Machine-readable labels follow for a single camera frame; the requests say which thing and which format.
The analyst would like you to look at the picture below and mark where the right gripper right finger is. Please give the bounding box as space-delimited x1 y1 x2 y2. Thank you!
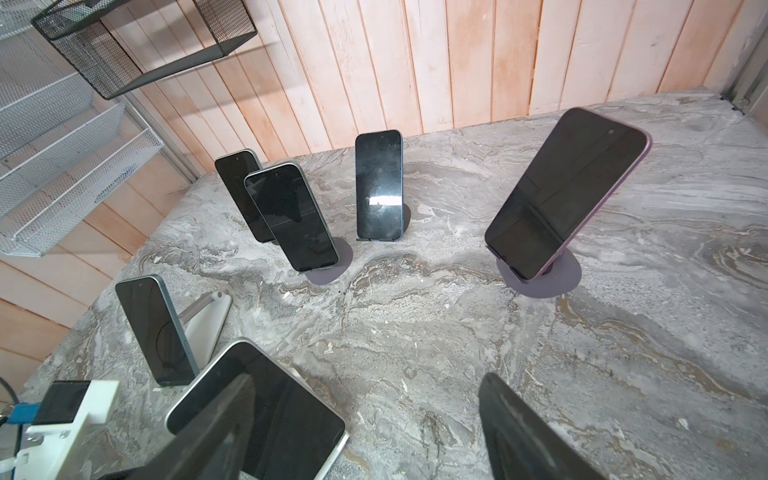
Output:
478 372 603 479

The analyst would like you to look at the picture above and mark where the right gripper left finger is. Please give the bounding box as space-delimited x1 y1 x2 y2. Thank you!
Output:
103 374 255 480

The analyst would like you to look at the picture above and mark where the white phone stand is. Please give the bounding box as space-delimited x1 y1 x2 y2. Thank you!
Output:
179 291 232 370

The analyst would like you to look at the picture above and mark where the purple phone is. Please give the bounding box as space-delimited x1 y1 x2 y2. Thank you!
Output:
484 107 652 282

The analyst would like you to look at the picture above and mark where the purple round phone stand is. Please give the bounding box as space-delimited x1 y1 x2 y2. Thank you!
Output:
496 249 582 299

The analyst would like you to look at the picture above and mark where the grey round stand centre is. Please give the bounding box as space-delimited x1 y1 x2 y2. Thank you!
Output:
305 237 353 285

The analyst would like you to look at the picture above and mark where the black phone centre round stand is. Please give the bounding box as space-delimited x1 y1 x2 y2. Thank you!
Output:
244 162 340 272

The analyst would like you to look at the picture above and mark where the blue phone upright reflective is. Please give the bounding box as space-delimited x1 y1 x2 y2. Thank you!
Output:
354 130 405 241

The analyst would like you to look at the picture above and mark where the white wire mesh shelf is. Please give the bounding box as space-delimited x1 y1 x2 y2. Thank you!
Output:
1 1 164 257

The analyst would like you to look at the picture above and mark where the black wire mesh basket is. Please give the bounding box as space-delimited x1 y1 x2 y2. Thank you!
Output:
31 1 257 100

